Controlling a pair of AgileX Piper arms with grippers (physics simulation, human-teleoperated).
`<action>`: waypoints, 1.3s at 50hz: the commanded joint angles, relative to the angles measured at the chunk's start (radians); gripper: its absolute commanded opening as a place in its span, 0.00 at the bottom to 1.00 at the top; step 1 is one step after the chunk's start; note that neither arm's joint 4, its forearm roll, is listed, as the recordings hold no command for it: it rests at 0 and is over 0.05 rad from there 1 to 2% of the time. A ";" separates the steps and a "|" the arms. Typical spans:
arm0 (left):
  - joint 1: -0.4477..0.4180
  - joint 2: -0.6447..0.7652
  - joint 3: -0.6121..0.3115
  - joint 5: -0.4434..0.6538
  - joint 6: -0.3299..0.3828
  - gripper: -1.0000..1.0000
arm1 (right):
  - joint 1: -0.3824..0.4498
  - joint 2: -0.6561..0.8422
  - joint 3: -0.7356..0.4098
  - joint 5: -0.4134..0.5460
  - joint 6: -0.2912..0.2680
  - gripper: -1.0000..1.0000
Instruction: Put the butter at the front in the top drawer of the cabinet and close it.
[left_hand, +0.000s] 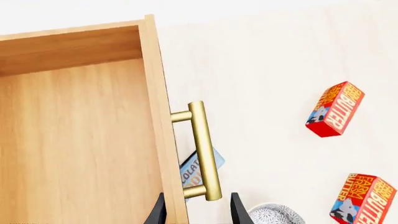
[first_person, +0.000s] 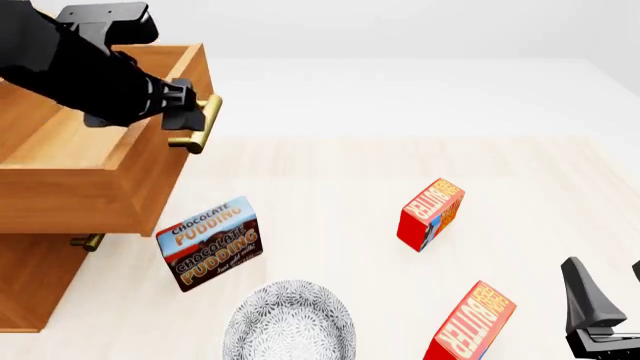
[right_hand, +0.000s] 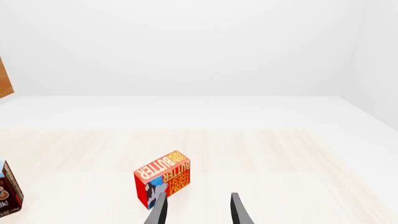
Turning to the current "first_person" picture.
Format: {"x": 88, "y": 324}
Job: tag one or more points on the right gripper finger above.
{"x": 636, "y": 270}
{"x": 587, "y": 300}

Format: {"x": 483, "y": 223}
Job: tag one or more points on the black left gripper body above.
{"x": 167, "y": 99}

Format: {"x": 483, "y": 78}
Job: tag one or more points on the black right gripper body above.
{"x": 605, "y": 345}

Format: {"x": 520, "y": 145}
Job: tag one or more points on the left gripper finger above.
{"x": 182, "y": 83}
{"x": 185, "y": 120}

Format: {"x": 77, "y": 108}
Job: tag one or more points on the wooden drawer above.
{"x": 100, "y": 187}

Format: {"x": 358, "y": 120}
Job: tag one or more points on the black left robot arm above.
{"x": 60, "y": 67}

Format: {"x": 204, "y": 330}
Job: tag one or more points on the red butter box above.
{"x": 425, "y": 221}
{"x": 472, "y": 330}

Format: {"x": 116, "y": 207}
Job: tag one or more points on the wooden cabinet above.
{"x": 35, "y": 281}

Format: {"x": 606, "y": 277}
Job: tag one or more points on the chocolate pudding box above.
{"x": 215, "y": 243}

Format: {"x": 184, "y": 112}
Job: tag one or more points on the patterned black and white bowl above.
{"x": 290, "y": 326}

